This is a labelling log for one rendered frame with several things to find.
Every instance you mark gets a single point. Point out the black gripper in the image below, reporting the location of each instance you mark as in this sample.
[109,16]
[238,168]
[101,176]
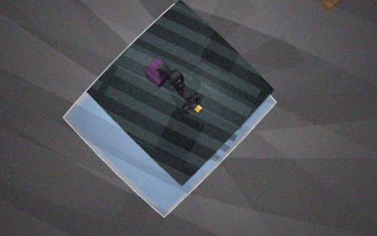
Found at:
[188,104]

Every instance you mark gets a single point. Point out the orange block with dark blue square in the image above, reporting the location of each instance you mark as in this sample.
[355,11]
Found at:
[198,108]

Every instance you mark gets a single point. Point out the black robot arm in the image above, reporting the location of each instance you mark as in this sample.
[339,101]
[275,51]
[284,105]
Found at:
[173,76]

